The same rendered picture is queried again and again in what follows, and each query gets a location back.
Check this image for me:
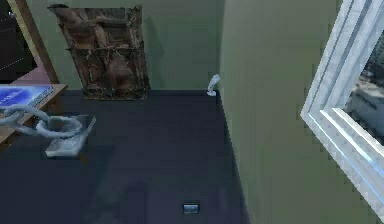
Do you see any small grey game cartridge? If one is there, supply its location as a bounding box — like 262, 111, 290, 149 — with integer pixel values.
182, 202, 201, 216

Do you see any small white curved object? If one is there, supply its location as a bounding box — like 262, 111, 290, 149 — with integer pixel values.
206, 73, 221, 97

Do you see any brown wooden table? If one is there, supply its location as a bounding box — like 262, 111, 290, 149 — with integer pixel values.
0, 83, 69, 153

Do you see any white framed window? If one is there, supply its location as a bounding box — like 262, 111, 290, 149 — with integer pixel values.
300, 0, 384, 224

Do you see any blue book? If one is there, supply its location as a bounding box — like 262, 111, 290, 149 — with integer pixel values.
0, 84, 55, 108

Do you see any brown framed dark doorway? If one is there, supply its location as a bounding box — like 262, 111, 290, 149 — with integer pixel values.
0, 0, 61, 85

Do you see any grey twisted ring sculpture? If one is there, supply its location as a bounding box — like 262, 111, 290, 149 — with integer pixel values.
0, 104, 83, 139

